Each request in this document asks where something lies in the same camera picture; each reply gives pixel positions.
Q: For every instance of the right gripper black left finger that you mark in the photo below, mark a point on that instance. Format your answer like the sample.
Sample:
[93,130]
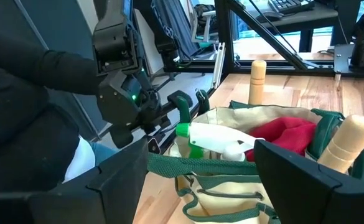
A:
[107,202]

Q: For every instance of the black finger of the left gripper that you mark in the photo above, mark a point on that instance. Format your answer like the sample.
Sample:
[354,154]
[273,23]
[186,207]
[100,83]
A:
[180,98]

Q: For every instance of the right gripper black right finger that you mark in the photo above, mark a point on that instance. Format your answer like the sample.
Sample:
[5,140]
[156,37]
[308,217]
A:
[309,202]

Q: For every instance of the cream green canvas gardening bag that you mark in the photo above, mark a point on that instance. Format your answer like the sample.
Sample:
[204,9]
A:
[231,208]

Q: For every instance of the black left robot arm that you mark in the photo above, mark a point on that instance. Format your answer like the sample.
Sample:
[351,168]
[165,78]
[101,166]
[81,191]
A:
[113,37]

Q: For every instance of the green white spray bottle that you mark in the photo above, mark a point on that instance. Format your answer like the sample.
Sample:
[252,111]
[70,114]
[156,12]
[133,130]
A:
[219,138]

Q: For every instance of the red cloth gloves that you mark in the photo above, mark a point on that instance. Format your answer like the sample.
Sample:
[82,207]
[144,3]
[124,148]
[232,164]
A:
[287,133]

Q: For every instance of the white chair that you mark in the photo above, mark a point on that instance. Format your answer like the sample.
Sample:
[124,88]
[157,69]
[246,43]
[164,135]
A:
[205,28]

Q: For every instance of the black computer mouse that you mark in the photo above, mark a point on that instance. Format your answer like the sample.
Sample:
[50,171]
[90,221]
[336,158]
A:
[273,17]

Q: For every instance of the person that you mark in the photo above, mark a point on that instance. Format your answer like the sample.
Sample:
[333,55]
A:
[20,109]

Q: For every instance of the black keyboard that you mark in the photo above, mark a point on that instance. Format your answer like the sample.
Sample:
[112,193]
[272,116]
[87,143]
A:
[290,4]

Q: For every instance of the black desk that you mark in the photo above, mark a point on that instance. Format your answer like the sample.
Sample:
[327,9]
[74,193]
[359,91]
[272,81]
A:
[309,18]

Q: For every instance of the white bar on frame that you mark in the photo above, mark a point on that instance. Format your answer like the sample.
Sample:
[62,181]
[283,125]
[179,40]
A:
[219,65]

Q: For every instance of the black aluminium table frame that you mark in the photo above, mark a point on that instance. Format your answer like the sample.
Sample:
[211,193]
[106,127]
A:
[225,31]

